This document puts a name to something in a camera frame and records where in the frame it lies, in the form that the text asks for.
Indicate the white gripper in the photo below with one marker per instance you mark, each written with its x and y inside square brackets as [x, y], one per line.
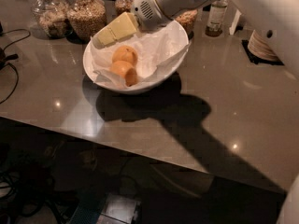
[145, 10]

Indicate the white paper liner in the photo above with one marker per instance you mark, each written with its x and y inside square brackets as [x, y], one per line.
[155, 53]

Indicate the white card stand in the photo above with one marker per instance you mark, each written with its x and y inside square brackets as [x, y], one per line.
[235, 22]

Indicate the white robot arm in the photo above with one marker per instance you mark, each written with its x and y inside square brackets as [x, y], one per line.
[230, 118]

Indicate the grey box on floor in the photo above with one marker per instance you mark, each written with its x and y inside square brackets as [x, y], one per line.
[109, 209]

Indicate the black mat under plates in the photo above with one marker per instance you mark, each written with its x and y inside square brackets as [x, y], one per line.
[254, 59]

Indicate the upper orange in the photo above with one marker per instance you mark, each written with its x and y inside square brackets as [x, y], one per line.
[125, 53]

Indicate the orange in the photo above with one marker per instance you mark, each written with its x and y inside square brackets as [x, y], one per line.
[126, 71]
[125, 53]

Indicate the glass bottle with label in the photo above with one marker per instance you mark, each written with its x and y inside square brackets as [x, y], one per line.
[216, 17]

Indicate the left glass jar with grains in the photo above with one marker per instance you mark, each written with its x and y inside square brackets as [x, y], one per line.
[51, 17]

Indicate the white tilted bowl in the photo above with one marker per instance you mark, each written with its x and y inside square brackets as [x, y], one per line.
[102, 75]

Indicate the lower orange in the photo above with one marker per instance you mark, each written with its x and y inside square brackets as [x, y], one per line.
[126, 71]

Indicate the stack of white plates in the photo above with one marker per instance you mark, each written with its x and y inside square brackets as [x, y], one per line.
[259, 48]

